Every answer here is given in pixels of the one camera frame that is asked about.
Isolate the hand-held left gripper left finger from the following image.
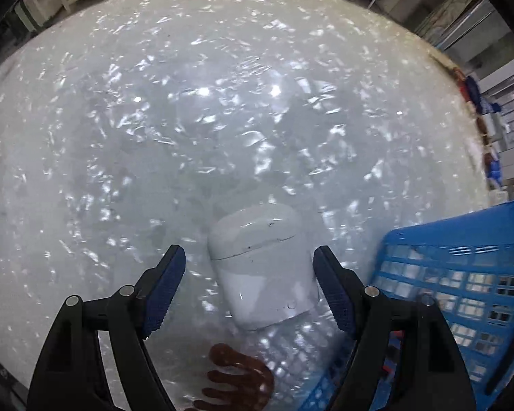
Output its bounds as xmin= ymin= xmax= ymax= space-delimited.
xmin=26 ymin=244 xmax=187 ymax=411

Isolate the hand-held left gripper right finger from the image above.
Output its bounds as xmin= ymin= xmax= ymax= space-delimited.
xmin=313 ymin=245 xmax=480 ymax=411

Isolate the white earbuds case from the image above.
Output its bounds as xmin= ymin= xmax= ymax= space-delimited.
xmin=206 ymin=203 xmax=322 ymax=332

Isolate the blue plastic basket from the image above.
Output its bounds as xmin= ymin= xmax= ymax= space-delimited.
xmin=297 ymin=195 xmax=514 ymax=411

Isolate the blue knitted glove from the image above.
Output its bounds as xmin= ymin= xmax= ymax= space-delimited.
xmin=465 ymin=75 xmax=502 ymax=114

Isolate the sliding glass door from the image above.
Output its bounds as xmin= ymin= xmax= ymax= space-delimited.
xmin=394 ymin=0 xmax=514 ymax=172

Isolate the white side cabinet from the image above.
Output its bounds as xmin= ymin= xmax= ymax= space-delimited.
xmin=15 ymin=0 xmax=56 ymax=30

